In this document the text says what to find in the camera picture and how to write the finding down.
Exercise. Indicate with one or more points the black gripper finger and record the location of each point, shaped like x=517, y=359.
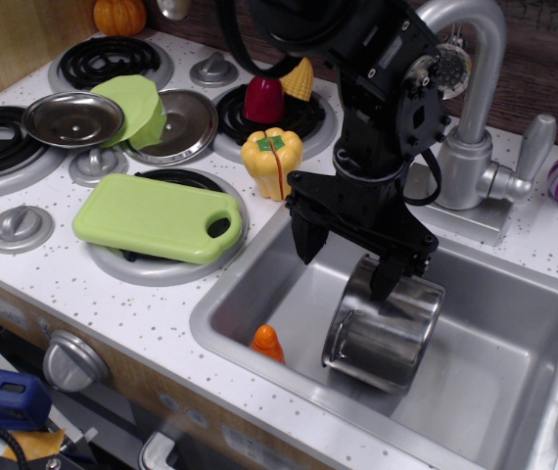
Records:
x=386, y=276
x=310, y=233

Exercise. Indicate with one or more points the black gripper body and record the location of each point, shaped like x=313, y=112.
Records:
x=372, y=215

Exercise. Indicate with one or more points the stainless steel pot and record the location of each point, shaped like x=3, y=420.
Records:
x=382, y=342

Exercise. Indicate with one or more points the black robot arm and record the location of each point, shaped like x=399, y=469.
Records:
x=386, y=59

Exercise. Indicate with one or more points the stainless steel sink basin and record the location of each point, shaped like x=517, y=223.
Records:
x=486, y=392

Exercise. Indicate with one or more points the steel pot lid right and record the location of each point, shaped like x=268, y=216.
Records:
x=185, y=125

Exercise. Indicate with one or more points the steel pot lid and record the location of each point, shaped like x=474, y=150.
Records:
x=73, y=119
x=185, y=125

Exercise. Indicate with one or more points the steel pot lid left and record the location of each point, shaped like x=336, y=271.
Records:
x=73, y=119

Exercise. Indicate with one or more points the yellow toy bell pepper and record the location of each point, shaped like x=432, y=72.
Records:
x=269, y=156

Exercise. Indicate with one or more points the silver toy faucet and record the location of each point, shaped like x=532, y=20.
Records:
x=464, y=205

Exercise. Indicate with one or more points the orange toy carrot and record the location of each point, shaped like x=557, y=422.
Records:
x=266, y=342

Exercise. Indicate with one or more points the back right stove burner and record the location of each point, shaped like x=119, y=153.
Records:
x=314, y=122

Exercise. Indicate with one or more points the stove burner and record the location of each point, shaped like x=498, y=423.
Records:
x=150, y=271
x=24, y=160
x=314, y=122
x=97, y=60

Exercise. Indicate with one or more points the red toy pepper piece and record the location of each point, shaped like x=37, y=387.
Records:
x=264, y=101

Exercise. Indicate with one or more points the yellow toy corn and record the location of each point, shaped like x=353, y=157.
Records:
x=298, y=83

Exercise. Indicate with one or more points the green plastic cutting board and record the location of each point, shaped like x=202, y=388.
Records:
x=159, y=219

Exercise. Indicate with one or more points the front stove burner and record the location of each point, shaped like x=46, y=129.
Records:
x=150, y=271

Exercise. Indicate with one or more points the silver stove knob back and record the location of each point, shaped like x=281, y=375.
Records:
x=214, y=72

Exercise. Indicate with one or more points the silver stove knob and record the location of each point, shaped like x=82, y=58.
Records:
x=90, y=167
x=24, y=228
x=214, y=72

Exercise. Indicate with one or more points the silver stove knob middle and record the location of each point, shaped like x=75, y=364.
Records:
x=90, y=167

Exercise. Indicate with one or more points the silver hanging utensil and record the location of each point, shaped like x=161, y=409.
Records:
x=174, y=10

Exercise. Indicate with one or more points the silver oven knob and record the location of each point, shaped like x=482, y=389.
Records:
x=71, y=365

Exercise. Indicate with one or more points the back left stove burner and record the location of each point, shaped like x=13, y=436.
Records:
x=97, y=60

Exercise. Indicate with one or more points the silver stove knob front left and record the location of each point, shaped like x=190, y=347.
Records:
x=24, y=228

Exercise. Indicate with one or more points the orange toy pumpkin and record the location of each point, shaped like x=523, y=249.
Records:
x=119, y=17

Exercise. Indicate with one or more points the far left stove burner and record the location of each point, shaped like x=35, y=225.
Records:
x=24, y=160

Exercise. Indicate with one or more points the blue clamp tool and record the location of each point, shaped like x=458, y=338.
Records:
x=25, y=403

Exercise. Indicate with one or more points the silver faucet handle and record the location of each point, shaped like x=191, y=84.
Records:
x=537, y=141

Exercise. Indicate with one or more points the silver oven door handle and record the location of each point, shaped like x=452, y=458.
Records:
x=159, y=452

